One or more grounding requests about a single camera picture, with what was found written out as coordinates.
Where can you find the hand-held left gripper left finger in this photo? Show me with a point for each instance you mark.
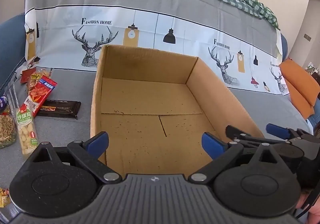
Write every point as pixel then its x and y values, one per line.
pixel 97 142

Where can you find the small red yellow candy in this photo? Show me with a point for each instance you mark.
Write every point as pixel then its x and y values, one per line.
pixel 3 197

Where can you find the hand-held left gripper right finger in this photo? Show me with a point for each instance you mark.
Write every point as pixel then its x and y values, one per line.
pixel 212 145

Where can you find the person's leg in jeans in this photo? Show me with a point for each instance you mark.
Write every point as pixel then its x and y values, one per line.
pixel 315 119

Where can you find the green-rimmed round snack packet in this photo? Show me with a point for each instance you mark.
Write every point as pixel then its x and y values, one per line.
pixel 6 129

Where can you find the clear cracker packet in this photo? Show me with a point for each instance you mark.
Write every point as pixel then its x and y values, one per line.
pixel 45 72

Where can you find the silver snack packet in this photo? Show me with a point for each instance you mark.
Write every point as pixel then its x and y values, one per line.
pixel 12 96

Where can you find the wall switch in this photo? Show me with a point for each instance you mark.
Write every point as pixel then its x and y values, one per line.
pixel 307 37

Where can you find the red snack packet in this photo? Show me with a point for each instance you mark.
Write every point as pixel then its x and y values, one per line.
pixel 41 94

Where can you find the purple snack packet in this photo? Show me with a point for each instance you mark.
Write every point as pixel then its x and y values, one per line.
pixel 3 102

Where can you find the dark brown snack bar packet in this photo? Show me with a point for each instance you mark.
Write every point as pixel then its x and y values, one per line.
pixel 60 109

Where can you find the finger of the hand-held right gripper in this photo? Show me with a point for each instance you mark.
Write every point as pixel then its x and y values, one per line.
pixel 275 129
pixel 233 131

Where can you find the orange cushion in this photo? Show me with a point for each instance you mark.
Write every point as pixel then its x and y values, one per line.
pixel 297 81

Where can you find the person's right hand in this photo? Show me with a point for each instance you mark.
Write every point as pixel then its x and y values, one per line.
pixel 315 214

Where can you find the cardboard box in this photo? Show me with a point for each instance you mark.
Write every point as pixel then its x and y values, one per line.
pixel 150 99

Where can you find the red envelope packet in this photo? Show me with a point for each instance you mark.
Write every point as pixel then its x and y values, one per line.
pixel 27 75

